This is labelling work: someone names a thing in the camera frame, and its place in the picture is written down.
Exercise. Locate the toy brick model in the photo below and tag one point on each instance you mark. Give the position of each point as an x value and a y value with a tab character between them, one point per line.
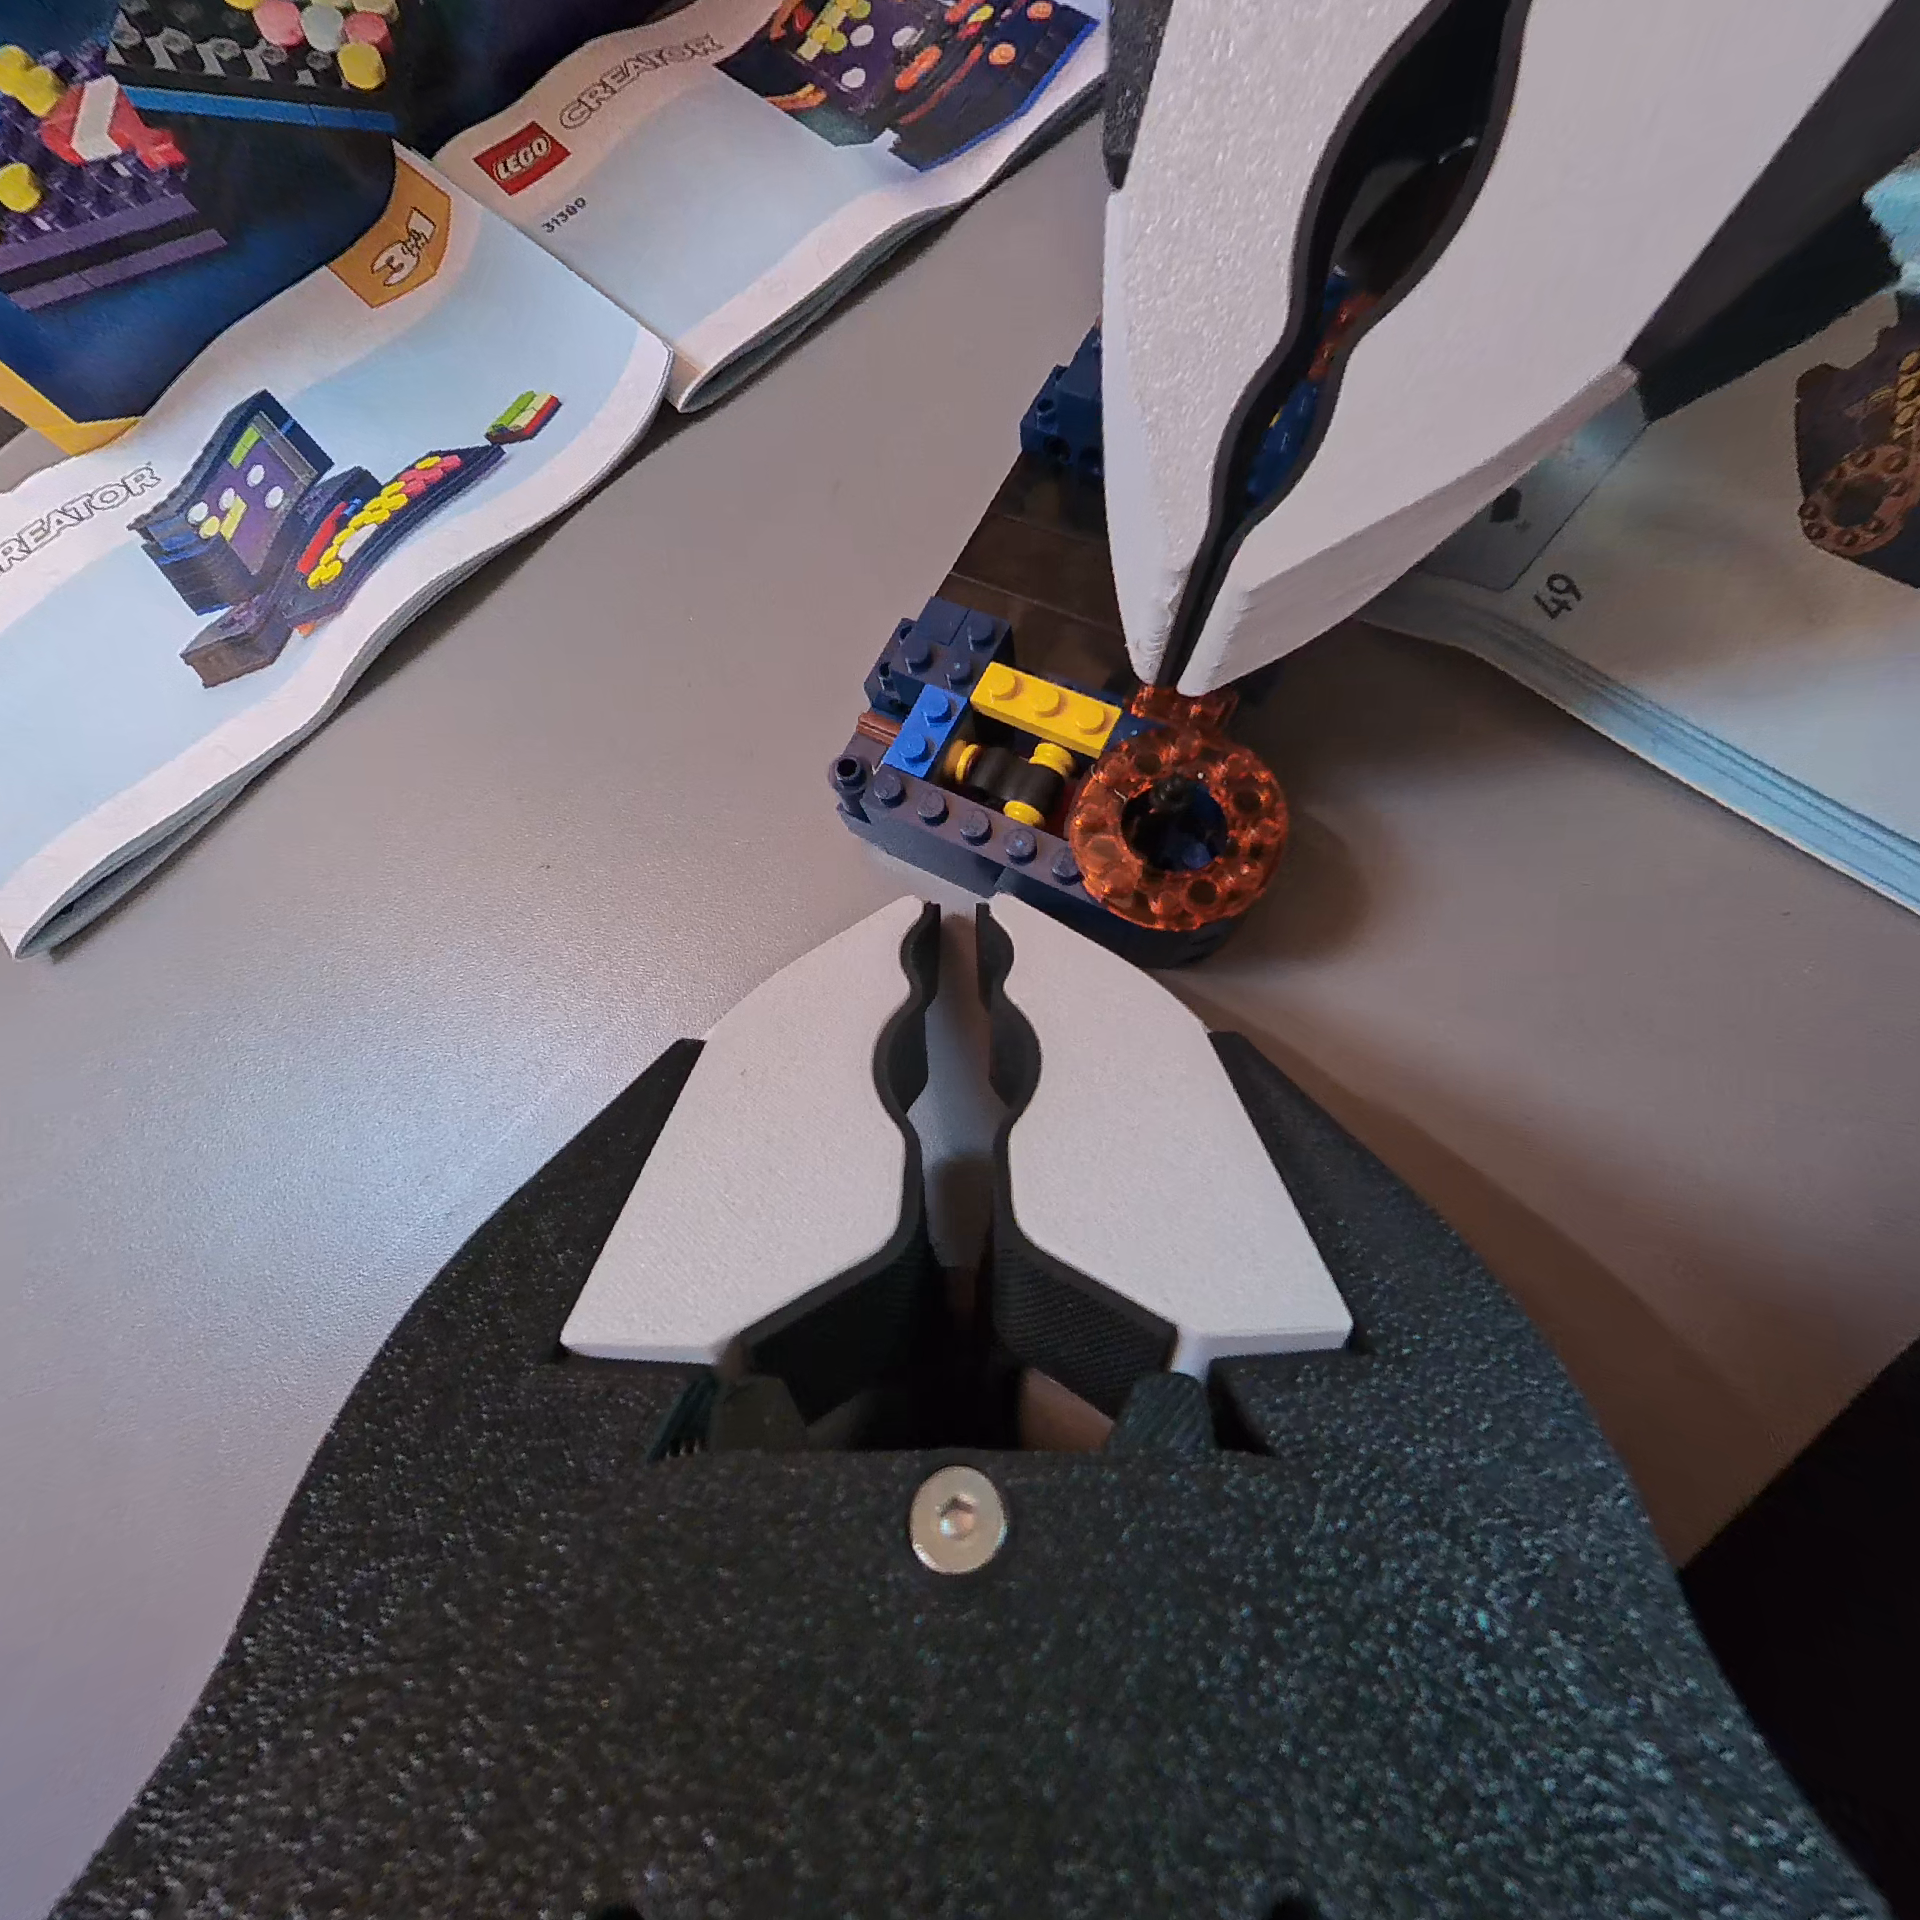
1036	715

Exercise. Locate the instruction booklet with red logo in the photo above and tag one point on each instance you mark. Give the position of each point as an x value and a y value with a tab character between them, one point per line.
748	193

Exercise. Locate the instruction booklet with curled cover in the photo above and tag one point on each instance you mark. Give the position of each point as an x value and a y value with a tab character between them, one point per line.
300	598

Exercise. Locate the toy brick set box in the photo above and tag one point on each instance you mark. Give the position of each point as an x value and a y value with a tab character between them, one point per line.
164	180

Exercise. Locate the open instruction booklet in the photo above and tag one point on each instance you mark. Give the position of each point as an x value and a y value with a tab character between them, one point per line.
1724	632

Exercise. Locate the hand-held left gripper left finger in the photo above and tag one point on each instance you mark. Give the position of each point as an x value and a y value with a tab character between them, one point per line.
748	1169

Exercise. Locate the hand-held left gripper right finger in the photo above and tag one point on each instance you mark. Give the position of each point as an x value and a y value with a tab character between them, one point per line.
1153	1187

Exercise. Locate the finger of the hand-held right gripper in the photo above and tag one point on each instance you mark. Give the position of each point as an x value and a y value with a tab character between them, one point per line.
1198	268
1559	227

